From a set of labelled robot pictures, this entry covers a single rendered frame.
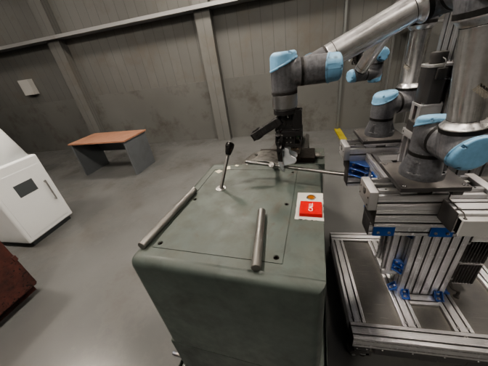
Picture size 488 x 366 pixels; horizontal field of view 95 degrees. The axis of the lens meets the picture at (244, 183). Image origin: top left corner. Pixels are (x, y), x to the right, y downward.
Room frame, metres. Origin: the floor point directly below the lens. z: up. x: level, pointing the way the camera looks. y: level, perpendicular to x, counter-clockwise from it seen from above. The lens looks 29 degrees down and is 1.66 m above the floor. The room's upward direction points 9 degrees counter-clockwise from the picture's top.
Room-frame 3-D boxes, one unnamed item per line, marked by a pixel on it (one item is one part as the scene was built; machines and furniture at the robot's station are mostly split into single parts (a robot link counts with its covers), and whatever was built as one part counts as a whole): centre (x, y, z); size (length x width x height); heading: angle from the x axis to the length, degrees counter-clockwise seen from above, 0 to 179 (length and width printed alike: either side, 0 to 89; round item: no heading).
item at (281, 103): (0.71, -0.16, 1.52); 0.08 x 0.08 x 0.05
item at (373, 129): (1.22, -0.82, 1.21); 0.15 x 0.15 x 0.10
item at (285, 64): (0.70, -0.16, 1.60); 0.09 x 0.08 x 0.11; 80
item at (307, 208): (0.50, -0.18, 1.26); 0.06 x 0.06 x 0.02; 70
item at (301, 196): (0.52, -0.18, 1.23); 0.13 x 0.08 x 0.06; 160
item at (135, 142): (4.35, 2.44, 0.34); 1.26 x 0.65 x 0.68; 73
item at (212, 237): (0.62, 0.00, 1.06); 0.59 x 0.48 x 0.39; 160
